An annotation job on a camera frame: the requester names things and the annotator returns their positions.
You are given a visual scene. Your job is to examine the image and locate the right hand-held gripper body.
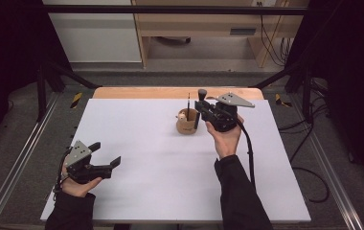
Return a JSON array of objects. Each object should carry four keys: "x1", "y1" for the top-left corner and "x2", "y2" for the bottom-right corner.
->
[{"x1": 203, "y1": 92, "x2": 256, "y2": 133}]

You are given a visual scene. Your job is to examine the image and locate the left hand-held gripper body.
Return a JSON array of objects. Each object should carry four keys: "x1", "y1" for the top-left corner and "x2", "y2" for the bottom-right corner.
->
[{"x1": 64, "y1": 140, "x2": 112, "y2": 185}]

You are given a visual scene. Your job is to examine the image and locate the thin black brush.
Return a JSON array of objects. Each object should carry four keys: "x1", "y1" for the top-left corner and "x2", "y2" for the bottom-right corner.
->
[{"x1": 186, "y1": 92, "x2": 192, "y2": 122}]

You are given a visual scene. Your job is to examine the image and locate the black makeup brush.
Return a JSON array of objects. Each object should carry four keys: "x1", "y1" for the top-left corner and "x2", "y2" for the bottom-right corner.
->
[{"x1": 193, "y1": 88, "x2": 208, "y2": 130}]

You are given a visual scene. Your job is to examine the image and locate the wooden brush holder cup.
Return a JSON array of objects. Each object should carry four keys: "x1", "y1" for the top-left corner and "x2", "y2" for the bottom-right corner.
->
[{"x1": 175, "y1": 107, "x2": 200, "y2": 135}]

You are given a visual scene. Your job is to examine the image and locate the person's left hand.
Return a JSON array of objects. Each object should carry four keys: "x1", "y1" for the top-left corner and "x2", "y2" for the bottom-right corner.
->
[{"x1": 60, "y1": 176, "x2": 103, "y2": 198}]

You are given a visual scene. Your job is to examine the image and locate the person's right hand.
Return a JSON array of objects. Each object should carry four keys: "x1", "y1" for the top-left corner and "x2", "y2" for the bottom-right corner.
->
[{"x1": 205, "y1": 114, "x2": 245, "y2": 160}]

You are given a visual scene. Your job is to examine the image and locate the white table mat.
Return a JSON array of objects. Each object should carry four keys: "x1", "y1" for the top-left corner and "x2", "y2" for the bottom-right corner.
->
[{"x1": 39, "y1": 98, "x2": 312, "y2": 223}]

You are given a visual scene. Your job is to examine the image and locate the yellow clamp right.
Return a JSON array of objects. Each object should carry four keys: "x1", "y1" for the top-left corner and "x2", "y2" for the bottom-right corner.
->
[{"x1": 274, "y1": 93, "x2": 293, "y2": 108}]

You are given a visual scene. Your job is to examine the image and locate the black metal stand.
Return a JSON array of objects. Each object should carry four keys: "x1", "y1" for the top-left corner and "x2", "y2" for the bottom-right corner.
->
[
  {"x1": 35, "y1": 60, "x2": 102, "y2": 123},
  {"x1": 250, "y1": 61, "x2": 315, "y2": 124}
]

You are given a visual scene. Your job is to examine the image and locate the wooden desk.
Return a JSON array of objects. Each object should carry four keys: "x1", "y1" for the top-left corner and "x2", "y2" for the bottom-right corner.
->
[{"x1": 131, "y1": 0, "x2": 310, "y2": 69}]

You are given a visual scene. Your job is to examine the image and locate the black horizontal bar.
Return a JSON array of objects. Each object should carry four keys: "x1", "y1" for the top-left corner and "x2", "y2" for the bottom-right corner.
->
[{"x1": 42, "y1": 4, "x2": 310, "y2": 16}]

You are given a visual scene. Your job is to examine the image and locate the white cabinet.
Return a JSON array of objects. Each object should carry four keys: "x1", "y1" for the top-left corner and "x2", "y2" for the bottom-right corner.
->
[{"x1": 42, "y1": 0, "x2": 143, "y2": 63}]

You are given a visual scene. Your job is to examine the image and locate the black curtain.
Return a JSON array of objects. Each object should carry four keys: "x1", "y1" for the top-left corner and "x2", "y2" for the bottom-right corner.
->
[
  {"x1": 0, "y1": 0, "x2": 73, "y2": 154},
  {"x1": 284, "y1": 0, "x2": 364, "y2": 193}
]

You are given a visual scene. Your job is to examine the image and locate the left hand-held gripper cable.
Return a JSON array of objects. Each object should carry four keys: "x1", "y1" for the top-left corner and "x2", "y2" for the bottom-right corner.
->
[{"x1": 53, "y1": 147, "x2": 73, "y2": 195}]

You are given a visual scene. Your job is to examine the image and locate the hand-held gripper cable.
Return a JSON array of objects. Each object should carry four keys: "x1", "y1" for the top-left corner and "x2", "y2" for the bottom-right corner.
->
[
  {"x1": 53, "y1": 147, "x2": 73, "y2": 195},
  {"x1": 236, "y1": 119, "x2": 257, "y2": 191}
]

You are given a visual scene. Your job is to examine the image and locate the right hand-held gripper cable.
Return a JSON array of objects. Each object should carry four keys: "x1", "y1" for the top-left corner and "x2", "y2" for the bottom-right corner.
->
[{"x1": 236, "y1": 119, "x2": 257, "y2": 191}]

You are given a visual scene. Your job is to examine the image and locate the aluminium rail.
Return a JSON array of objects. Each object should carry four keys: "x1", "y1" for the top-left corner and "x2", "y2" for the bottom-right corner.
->
[
  {"x1": 289, "y1": 95, "x2": 364, "y2": 230},
  {"x1": 0, "y1": 92, "x2": 61, "y2": 230}
]

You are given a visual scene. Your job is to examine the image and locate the bundle of floor cables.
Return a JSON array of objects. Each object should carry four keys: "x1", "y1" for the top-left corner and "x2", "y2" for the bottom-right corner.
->
[{"x1": 279, "y1": 78, "x2": 330, "y2": 135}]

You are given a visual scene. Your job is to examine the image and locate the hanging black cables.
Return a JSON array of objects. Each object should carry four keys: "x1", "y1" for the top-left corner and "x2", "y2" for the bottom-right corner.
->
[{"x1": 259, "y1": 2, "x2": 291, "y2": 67}]

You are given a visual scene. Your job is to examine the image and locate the looped black floor cable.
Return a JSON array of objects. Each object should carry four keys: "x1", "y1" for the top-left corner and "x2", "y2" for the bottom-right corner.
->
[{"x1": 289, "y1": 123, "x2": 330, "y2": 204}]

